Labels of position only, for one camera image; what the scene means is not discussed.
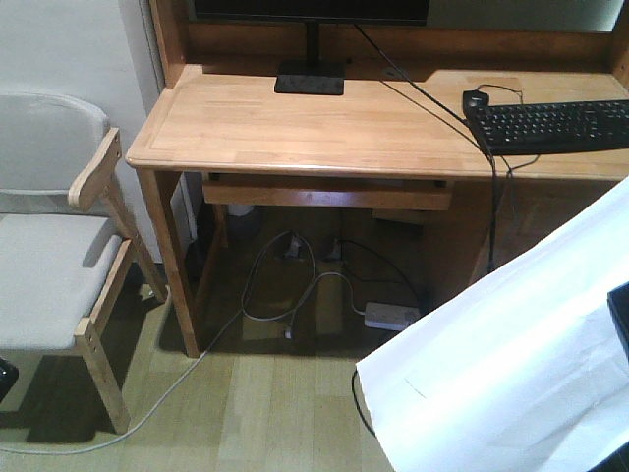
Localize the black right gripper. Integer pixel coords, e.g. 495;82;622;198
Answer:
607;282;629;356

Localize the white power strip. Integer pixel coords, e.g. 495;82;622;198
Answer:
364;302;421;331

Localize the black computer mouse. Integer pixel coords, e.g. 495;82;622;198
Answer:
462;89;489;114

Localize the black keyboard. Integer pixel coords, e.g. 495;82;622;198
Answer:
464;99;628;155

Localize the wooden desk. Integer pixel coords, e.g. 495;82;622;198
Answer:
126;1;628;358

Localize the white paper sheet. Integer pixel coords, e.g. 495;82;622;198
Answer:
357;182;628;471

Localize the black computer monitor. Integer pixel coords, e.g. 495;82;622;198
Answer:
193;1;429;95

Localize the black camera cable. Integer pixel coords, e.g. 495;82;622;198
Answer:
350;369;377;439

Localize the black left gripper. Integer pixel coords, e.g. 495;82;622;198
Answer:
0;358;19;400

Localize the grey floor cable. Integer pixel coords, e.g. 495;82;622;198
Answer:
0;229;368;456

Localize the wooden chair grey cushion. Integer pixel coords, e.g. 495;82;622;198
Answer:
1;91;168;434

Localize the black monitor cable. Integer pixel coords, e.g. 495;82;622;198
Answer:
353;23;500;274

